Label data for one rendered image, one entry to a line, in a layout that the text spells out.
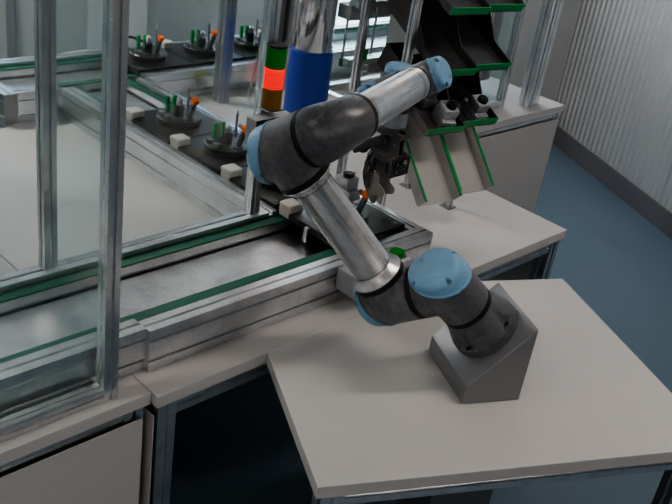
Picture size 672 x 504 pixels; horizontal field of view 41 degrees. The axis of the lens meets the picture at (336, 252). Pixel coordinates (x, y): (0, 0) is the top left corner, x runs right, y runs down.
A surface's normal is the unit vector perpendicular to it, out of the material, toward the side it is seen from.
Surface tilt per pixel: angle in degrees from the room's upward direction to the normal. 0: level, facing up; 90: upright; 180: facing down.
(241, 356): 0
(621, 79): 90
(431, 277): 39
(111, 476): 90
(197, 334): 90
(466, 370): 45
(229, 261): 0
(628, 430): 0
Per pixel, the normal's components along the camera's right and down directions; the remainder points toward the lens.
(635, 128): -0.95, 0.01
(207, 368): 0.14, -0.87
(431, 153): 0.49, -0.29
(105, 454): 0.69, 0.42
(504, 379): 0.29, 0.48
